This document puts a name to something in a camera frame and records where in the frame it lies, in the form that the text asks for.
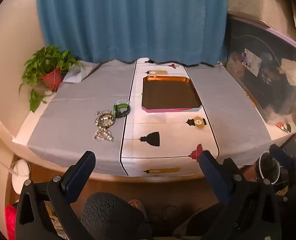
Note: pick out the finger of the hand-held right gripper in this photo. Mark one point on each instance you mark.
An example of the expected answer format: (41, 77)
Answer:
(280, 153)

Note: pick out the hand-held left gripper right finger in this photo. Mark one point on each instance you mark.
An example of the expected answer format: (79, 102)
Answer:
(211, 172)

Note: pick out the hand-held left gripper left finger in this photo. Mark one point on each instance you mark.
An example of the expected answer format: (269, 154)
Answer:
(81, 170)

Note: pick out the green and black watch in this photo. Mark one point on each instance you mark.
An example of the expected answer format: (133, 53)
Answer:
(121, 110)

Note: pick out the pearl safety pin brooch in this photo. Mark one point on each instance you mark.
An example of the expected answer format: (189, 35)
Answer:
(120, 101)

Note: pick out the copper rectangular tray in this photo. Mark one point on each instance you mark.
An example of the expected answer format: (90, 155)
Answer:
(170, 95)

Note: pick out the person's dark hair head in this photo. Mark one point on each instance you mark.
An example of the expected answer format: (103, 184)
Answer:
(108, 215)

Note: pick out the white round object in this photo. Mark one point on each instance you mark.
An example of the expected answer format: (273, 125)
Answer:
(20, 170)

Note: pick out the person's foot in slipper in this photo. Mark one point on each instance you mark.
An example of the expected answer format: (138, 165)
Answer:
(138, 206)

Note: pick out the white lantern print table runner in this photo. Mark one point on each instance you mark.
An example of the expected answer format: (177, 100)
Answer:
(163, 125)

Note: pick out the grey tablecloth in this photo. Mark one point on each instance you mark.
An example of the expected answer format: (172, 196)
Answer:
(75, 100)

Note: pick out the red cloth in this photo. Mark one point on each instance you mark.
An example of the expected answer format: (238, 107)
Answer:
(10, 220)

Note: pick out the clear plastic storage box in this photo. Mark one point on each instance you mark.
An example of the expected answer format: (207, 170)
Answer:
(262, 67)

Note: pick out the potted green plant red pot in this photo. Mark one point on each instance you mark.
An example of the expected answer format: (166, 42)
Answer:
(51, 77)

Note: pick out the blue curtain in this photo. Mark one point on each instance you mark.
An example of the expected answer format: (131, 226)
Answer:
(133, 17)

